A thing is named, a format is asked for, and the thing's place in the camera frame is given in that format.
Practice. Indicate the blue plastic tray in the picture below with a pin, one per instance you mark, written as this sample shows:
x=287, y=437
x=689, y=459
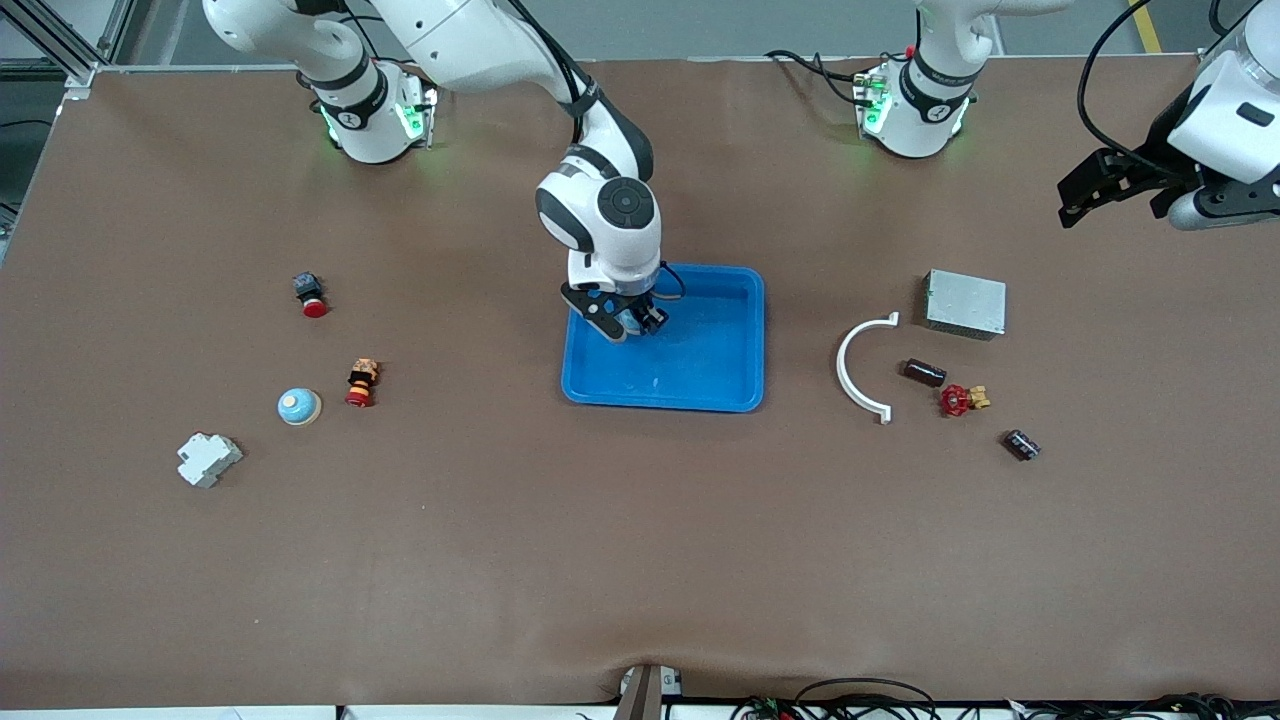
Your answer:
x=700, y=350

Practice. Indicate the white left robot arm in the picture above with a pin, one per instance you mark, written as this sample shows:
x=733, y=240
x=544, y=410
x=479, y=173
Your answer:
x=930, y=110

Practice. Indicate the grey metal clamp bracket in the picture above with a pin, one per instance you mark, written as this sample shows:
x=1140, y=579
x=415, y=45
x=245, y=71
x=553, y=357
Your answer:
x=640, y=700

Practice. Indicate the red yellow emergency switch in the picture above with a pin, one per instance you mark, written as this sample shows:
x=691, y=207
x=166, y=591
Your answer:
x=361, y=382

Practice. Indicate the white circuit breaker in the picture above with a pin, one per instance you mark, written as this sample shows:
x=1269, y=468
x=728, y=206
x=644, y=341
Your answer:
x=208, y=460

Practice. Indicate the red push button black body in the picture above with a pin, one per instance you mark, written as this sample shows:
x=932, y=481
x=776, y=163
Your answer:
x=308, y=292

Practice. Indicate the white curved plastic clamp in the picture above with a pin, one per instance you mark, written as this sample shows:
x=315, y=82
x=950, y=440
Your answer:
x=840, y=368

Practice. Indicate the scratched light blue bell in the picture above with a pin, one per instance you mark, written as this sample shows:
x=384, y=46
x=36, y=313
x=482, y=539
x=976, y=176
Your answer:
x=632, y=322

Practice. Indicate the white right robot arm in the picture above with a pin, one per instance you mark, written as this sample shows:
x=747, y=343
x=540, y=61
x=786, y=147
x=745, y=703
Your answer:
x=470, y=45

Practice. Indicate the grey metal box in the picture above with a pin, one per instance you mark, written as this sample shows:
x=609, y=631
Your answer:
x=965, y=305

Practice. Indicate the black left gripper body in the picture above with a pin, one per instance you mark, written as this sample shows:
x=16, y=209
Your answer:
x=1163, y=145

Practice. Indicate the dark brown cylindrical capacitor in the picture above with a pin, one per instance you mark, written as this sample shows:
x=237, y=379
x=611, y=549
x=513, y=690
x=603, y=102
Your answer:
x=924, y=373
x=1021, y=445

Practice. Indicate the aluminium frame post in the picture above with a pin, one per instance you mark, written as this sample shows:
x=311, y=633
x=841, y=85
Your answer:
x=75, y=70

